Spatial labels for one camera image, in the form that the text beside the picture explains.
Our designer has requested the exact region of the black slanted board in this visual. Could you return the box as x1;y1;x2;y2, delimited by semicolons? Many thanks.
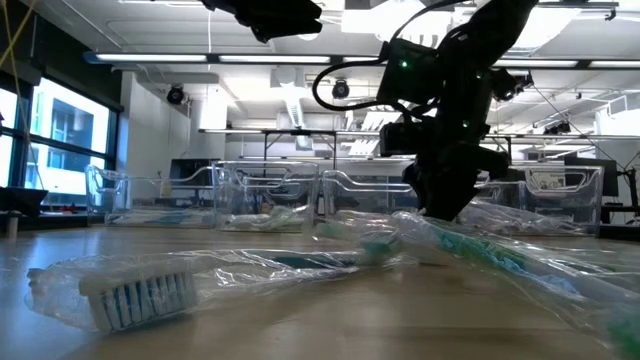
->
0;186;50;217

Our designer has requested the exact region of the long ceiling light bar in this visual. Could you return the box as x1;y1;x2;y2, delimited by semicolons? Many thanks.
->
82;51;640;71

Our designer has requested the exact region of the clear plastic bin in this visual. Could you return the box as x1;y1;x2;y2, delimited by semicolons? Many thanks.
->
84;163;224;229
212;159;324;234
457;164;605;236
322;169;461;221

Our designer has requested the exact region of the yellow hanging cable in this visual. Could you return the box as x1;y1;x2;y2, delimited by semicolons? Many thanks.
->
0;0;39;191

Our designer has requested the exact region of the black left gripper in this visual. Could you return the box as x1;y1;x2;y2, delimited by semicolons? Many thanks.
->
199;0;324;44

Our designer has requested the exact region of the purple toothbrush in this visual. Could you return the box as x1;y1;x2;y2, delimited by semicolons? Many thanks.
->
492;207;599;237
458;198;576;234

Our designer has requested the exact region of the black metal rig frame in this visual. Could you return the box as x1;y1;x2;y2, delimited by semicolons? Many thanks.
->
198;127;640;176

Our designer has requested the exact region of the black monitor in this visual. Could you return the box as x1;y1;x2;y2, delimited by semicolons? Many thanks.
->
563;157;620;199
168;158;222;190

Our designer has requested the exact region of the large glass window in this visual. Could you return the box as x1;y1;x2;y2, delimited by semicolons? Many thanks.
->
0;74;121;201

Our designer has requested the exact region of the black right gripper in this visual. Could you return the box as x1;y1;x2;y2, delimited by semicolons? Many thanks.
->
402;66;512;222

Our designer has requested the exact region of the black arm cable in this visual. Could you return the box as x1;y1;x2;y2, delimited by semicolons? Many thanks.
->
311;58;401;113

